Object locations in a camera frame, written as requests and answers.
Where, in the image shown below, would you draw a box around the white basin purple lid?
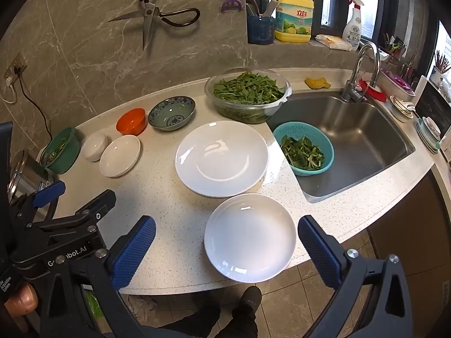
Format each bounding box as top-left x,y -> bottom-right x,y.
379,68 -> 416,101

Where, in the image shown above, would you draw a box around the steel sink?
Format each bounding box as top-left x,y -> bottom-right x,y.
266,92 -> 416,204

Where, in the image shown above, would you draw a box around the small white plate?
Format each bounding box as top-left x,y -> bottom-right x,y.
99,134 -> 142,178

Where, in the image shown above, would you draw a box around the blue floral green bowl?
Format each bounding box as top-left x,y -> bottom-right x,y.
148,96 -> 196,132

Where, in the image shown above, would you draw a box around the person's left hand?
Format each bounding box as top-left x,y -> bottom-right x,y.
3,282 -> 39,326

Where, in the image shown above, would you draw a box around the stacked white dishes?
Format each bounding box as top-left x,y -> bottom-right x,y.
417,116 -> 443,154

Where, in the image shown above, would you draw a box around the torn leafy greens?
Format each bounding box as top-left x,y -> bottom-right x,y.
281,135 -> 325,170

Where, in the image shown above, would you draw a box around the black-handled scissors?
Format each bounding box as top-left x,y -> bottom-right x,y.
107,0 -> 201,52

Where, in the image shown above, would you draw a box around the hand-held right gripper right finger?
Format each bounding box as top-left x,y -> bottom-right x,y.
298,215 -> 414,338

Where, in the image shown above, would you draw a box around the white bowl with spoon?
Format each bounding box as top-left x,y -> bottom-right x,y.
390,95 -> 416,123

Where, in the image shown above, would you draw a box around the clear glass bowl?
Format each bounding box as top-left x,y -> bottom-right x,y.
204,68 -> 292,124

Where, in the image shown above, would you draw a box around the blue utensil holder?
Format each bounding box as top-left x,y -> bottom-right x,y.
247,16 -> 275,45

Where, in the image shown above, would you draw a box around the large white plate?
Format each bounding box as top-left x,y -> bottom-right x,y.
175,121 -> 269,198

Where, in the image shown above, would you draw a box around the windowsill utensil rack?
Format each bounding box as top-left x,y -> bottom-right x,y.
382,33 -> 406,60

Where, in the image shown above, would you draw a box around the white spray bottle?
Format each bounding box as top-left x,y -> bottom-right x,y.
342,0 -> 365,50

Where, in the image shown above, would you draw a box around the black power cable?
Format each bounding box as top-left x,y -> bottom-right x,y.
16,67 -> 53,139

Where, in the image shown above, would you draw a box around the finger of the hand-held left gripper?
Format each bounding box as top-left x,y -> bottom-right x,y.
71,189 -> 117,225
17,181 -> 66,225

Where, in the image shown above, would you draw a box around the green plastic basket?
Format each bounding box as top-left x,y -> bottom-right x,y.
41,127 -> 81,175

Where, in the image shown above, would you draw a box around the yellow cloth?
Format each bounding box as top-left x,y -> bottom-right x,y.
305,77 -> 332,89

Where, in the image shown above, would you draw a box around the red sink-side holder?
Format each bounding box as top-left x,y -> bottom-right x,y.
359,79 -> 386,103

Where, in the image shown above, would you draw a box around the chrome faucet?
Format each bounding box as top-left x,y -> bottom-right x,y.
341,41 -> 382,103

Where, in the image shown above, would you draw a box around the small white bowl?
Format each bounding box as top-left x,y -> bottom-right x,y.
82,131 -> 108,163

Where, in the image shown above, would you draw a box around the wall power outlet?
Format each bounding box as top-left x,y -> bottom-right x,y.
4,53 -> 27,78

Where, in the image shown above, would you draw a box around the deep white plate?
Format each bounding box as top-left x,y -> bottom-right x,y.
204,194 -> 297,284

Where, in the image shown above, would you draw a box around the teal colander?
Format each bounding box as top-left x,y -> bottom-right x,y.
273,121 -> 335,177

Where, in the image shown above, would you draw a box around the green plastic bag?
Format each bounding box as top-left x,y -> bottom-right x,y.
85,290 -> 103,319

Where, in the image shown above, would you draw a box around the orange bowl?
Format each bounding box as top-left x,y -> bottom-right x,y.
116,108 -> 147,136

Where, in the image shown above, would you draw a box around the leafy greens pile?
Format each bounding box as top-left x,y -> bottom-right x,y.
212,71 -> 285,122

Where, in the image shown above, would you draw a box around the black panel white frame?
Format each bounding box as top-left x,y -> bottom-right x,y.
416,75 -> 451,127

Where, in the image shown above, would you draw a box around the brown base cabinet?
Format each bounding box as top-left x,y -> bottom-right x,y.
366,169 -> 451,338

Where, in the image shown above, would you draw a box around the white chopstick cup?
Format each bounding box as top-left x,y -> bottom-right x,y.
428,51 -> 451,85

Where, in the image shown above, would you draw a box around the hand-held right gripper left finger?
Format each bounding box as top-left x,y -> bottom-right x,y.
46,215 -> 157,338

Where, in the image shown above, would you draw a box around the white packet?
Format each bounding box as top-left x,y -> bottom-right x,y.
315,34 -> 353,51

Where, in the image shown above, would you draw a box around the person's leg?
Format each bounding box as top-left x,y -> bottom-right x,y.
141,286 -> 263,338

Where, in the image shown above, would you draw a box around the crumpled plastic bag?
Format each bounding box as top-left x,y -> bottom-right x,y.
129,294 -> 166,319

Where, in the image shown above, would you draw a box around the grey-handled knife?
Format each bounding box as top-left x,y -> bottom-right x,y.
262,0 -> 280,17

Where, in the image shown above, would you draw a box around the white charger cable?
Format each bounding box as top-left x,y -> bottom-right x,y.
3,77 -> 17,105

